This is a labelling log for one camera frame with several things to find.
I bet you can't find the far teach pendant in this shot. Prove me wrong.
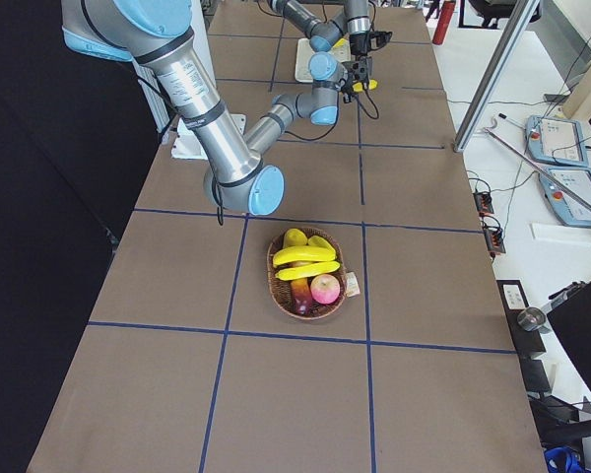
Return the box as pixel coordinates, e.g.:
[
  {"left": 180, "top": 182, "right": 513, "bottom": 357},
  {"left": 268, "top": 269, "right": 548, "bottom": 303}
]
[{"left": 525, "top": 115, "right": 588, "bottom": 167}]

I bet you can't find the yellow banana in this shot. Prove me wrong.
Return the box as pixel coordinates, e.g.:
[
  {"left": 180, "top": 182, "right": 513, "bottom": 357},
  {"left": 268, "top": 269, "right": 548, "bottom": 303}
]
[
  {"left": 276, "top": 261, "right": 341, "bottom": 281},
  {"left": 353, "top": 79, "right": 378, "bottom": 94},
  {"left": 272, "top": 245, "right": 337, "bottom": 268}
]

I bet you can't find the metal cup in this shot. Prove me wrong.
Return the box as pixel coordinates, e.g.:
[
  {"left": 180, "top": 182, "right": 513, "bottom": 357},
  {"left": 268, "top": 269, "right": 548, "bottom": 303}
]
[{"left": 516, "top": 306, "right": 552, "bottom": 334}]

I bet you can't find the red bottle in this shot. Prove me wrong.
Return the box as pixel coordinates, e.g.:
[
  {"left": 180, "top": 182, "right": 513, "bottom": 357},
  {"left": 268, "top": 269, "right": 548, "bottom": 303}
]
[{"left": 432, "top": 0, "right": 456, "bottom": 45}]

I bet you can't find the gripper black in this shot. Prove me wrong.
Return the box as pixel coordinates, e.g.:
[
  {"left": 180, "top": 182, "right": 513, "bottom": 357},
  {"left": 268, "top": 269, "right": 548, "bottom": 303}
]
[
  {"left": 349, "top": 30, "right": 372, "bottom": 55},
  {"left": 343, "top": 56, "right": 372, "bottom": 86}
]

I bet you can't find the teach pendant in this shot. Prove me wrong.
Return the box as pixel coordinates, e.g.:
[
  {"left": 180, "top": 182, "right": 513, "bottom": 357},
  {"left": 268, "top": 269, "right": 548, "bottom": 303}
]
[
  {"left": 525, "top": 115, "right": 588, "bottom": 167},
  {"left": 539, "top": 167, "right": 591, "bottom": 229}
]

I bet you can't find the basket paper tag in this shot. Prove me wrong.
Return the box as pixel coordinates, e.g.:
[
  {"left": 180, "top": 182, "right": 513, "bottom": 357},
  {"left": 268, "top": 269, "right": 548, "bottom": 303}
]
[{"left": 345, "top": 272, "right": 361, "bottom": 298}]

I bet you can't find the near teach pendant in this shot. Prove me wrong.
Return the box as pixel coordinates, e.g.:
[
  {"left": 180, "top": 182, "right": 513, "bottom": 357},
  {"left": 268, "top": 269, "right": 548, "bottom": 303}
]
[{"left": 539, "top": 167, "right": 591, "bottom": 229}]

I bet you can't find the purple red mango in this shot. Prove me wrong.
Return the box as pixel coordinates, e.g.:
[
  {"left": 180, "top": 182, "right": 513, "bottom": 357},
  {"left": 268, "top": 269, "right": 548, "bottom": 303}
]
[{"left": 290, "top": 278, "right": 313, "bottom": 315}]

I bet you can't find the yellow lemon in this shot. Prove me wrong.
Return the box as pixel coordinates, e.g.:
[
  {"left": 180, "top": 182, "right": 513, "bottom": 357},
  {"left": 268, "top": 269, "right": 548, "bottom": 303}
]
[{"left": 307, "top": 235, "right": 335, "bottom": 251}]

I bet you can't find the reacher grabber tool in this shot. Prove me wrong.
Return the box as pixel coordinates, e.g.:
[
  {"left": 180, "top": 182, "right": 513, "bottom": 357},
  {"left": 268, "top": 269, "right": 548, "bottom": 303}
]
[{"left": 482, "top": 127, "right": 591, "bottom": 213}]

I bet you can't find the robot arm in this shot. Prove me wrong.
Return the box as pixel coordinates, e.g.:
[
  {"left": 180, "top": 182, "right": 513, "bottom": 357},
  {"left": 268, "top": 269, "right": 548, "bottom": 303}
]
[
  {"left": 61, "top": 1, "right": 372, "bottom": 216},
  {"left": 268, "top": 0, "right": 373, "bottom": 57}
]

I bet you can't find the aluminium frame post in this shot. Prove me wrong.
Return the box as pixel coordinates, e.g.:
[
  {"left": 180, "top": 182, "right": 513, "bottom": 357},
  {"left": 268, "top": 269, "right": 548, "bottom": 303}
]
[{"left": 453, "top": 0, "right": 540, "bottom": 153}]

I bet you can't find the brown wicker basket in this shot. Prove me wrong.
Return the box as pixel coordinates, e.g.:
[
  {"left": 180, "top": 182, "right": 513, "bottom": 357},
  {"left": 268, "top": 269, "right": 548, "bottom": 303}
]
[{"left": 267, "top": 227, "right": 347, "bottom": 320}]

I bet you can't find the black power strip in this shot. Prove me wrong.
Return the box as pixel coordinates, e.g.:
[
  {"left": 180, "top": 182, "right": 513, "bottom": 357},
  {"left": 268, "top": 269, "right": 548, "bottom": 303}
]
[
  {"left": 482, "top": 225, "right": 506, "bottom": 256},
  {"left": 473, "top": 191, "right": 494, "bottom": 217}
]

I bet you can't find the pink apple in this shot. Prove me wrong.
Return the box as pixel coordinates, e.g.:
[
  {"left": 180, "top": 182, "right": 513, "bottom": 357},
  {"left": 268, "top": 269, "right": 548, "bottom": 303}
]
[{"left": 309, "top": 274, "right": 341, "bottom": 304}]

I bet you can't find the cream bear tray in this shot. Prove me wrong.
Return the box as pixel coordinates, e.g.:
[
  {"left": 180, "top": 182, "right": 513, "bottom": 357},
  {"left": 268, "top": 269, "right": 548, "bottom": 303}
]
[{"left": 295, "top": 38, "right": 351, "bottom": 83}]

